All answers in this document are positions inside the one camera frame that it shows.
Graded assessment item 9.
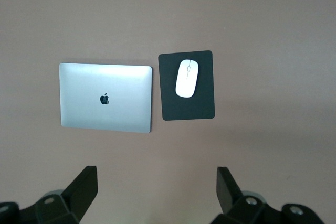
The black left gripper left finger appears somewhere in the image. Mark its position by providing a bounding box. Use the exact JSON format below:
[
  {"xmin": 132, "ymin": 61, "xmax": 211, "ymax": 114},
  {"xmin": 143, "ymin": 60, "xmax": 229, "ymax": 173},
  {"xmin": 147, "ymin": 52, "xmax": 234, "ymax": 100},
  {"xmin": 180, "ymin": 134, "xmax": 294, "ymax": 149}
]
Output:
[{"xmin": 36, "ymin": 165, "xmax": 99, "ymax": 224}]

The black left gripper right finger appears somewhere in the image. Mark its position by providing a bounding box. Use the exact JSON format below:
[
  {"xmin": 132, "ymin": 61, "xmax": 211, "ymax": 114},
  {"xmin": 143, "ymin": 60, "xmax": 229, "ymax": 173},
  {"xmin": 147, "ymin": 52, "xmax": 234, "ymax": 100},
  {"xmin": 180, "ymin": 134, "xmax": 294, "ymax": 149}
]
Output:
[{"xmin": 209, "ymin": 166, "xmax": 283, "ymax": 224}]

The white computer mouse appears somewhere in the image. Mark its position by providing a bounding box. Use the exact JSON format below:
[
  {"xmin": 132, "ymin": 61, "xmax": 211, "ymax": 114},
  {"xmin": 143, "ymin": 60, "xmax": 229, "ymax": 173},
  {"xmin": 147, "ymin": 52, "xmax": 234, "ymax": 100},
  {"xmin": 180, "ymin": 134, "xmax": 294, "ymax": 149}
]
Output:
[{"xmin": 175, "ymin": 59, "xmax": 200, "ymax": 98}]

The black mouse pad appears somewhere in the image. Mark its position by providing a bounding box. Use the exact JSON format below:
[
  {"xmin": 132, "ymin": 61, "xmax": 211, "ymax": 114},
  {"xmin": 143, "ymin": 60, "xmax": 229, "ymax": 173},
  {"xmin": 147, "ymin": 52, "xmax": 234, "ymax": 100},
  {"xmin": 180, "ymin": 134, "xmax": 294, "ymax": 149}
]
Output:
[{"xmin": 157, "ymin": 50, "xmax": 216, "ymax": 121}]

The silver laptop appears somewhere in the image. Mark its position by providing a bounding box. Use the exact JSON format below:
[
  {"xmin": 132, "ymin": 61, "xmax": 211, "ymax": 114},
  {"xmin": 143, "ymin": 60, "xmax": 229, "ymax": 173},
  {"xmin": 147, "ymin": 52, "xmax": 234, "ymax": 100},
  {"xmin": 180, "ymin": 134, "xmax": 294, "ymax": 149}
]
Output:
[{"xmin": 59, "ymin": 62, "xmax": 153, "ymax": 134}]

